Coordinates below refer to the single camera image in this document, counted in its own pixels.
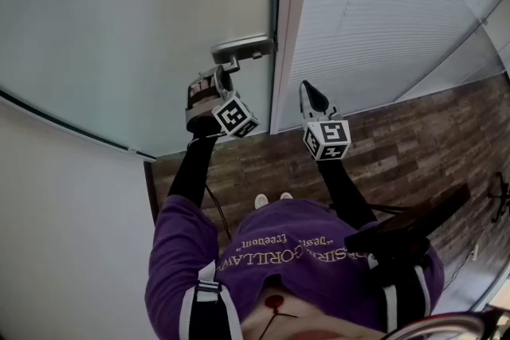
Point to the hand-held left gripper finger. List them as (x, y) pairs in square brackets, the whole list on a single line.
[(226, 81)]

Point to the small white power strip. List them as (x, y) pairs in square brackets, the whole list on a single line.
[(474, 252)]

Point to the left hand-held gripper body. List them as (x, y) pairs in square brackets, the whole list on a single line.
[(235, 117)]

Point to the person's right white shoe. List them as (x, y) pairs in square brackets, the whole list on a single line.
[(286, 196)]

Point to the frosted glass door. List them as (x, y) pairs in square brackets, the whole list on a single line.
[(139, 12)]

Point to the person's white shoe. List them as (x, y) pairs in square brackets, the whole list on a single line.
[(261, 201), (286, 196)]

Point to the person's purple shirt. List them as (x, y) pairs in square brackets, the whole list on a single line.
[(279, 259)]

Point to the person's left forearm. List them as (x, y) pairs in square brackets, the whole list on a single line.
[(191, 171)]

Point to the person's right forearm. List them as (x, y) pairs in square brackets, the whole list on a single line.
[(346, 191)]

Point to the head-worn camera mount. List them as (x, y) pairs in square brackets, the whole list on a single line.
[(442, 328)]

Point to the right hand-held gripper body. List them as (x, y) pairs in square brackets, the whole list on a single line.
[(326, 139)]

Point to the black chest-mounted device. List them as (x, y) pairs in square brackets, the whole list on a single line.
[(418, 219)]

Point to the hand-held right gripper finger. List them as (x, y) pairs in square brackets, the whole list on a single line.
[(324, 105), (306, 105)]

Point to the person's left white shoe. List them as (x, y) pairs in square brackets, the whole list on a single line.
[(261, 201)]

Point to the glass partition with blinds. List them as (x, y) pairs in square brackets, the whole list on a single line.
[(378, 12)]

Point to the person's left hand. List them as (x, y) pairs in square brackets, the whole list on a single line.
[(203, 93)]

